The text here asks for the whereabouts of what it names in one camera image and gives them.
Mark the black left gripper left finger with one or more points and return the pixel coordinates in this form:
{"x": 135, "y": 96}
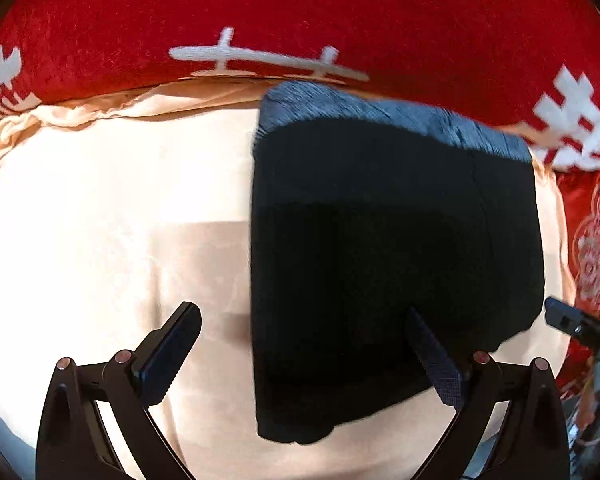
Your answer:
{"x": 73, "y": 442}

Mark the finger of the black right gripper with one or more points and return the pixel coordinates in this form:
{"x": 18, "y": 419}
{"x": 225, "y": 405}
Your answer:
{"x": 562, "y": 314}

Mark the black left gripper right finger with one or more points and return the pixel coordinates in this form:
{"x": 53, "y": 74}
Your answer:
{"x": 532, "y": 442}

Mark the black pants with blue stripe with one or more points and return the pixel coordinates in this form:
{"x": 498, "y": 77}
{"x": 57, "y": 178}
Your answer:
{"x": 370, "y": 220}

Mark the cream cloth sheet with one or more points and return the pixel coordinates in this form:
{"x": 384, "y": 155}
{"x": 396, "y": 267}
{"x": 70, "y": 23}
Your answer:
{"x": 113, "y": 211}

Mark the red sofa cover white characters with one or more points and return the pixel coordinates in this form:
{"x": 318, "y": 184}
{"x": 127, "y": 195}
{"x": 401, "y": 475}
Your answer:
{"x": 527, "y": 66}

